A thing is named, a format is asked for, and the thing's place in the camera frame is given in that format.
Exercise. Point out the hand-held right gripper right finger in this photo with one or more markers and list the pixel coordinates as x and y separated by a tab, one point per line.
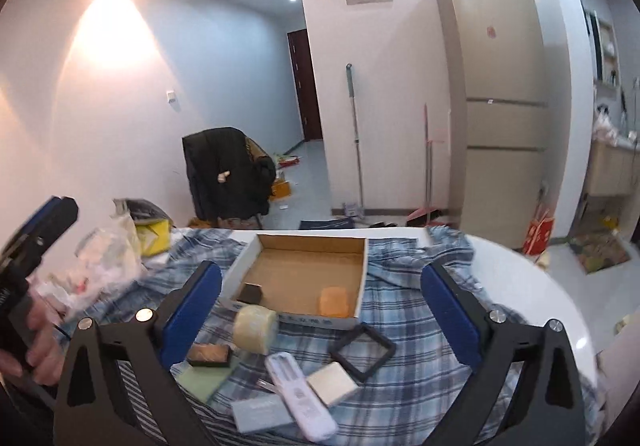
450	321

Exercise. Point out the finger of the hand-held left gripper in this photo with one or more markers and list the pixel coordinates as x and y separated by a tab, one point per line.
47	216

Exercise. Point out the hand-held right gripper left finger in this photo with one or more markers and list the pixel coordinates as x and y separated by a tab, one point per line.
192	321

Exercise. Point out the long black box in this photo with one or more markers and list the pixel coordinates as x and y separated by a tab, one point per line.
210	355

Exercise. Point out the green pouch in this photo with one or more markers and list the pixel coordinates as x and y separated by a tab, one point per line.
202	381

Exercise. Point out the grey-blue box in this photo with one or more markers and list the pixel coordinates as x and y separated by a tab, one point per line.
260	413

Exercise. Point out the white square box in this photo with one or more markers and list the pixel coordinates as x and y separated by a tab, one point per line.
332	383

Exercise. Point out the white remote control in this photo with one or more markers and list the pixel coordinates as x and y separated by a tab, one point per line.
300	401

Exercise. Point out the person's left hand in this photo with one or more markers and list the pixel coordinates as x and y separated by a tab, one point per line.
47	356

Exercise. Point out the small black box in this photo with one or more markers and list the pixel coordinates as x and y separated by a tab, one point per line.
250	293

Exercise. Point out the blue plaid cloth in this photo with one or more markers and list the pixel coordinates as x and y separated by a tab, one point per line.
400	366

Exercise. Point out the clear plastic bag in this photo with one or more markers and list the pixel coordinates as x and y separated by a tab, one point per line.
105	256

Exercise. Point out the yellow bag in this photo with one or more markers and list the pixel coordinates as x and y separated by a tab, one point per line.
157	236

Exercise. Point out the dark grey bag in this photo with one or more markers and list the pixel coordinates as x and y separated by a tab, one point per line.
140	208

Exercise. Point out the orange soap box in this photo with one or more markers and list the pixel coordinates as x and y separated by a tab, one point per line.
334	302

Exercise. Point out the red box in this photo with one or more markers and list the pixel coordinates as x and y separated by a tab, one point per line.
540	231

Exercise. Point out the black jacket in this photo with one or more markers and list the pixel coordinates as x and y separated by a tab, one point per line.
220	166

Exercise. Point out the dark doormat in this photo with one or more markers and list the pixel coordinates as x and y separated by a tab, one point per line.
325	224

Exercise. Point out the yellow cardboard box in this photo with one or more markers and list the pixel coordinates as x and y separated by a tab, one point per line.
281	188

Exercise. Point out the patterned floor mat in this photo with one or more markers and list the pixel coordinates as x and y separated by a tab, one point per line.
600	251

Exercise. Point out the pink broom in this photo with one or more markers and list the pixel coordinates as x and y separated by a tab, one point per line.
426	151

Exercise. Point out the wooden chair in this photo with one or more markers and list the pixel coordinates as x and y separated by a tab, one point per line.
257	149

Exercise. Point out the beige vanity cabinet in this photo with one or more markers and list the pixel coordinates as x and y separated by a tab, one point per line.
607	171

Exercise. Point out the beige refrigerator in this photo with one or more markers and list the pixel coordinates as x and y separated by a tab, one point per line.
500	76

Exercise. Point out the pink plastic bag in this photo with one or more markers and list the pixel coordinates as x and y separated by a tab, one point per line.
605	124

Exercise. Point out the dark brown door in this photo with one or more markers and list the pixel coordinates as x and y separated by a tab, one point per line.
305	86

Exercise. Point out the black square frame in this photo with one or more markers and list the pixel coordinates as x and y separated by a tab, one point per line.
345	339

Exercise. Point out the wall power outlet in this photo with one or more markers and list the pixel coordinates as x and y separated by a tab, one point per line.
544	188

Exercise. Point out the white wall switch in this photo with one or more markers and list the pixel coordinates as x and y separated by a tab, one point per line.
172	98

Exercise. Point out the wall mirror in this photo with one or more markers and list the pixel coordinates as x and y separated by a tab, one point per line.
592	46

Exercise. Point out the wall niche shelf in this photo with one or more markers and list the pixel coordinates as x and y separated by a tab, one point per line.
609	51

